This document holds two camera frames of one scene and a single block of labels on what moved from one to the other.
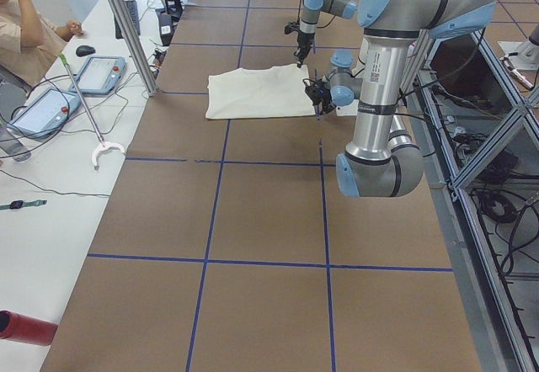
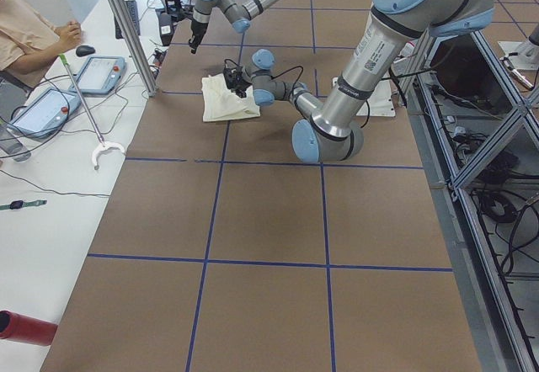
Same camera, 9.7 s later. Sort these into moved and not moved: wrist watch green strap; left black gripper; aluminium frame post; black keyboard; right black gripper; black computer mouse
Moved: right black gripper; left black gripper
Not moved: aluminium frame post; black keyboard; black computer mouse; wrist watch green strap
